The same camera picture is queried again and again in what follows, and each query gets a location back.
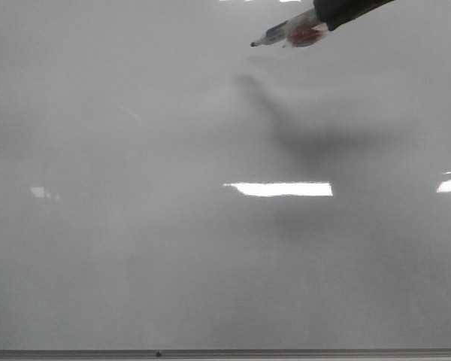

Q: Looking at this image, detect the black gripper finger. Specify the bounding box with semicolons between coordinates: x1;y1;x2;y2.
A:
313;0;392;32

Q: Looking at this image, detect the white glossy whiteboard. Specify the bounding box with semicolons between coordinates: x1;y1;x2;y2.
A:
0;1;451;349

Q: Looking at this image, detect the white blue whiteboard marker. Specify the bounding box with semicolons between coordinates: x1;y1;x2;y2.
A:
250;8;329;47

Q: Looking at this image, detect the grey aluminium whiteboard frame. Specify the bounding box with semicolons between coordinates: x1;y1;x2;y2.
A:
0;348;451;360

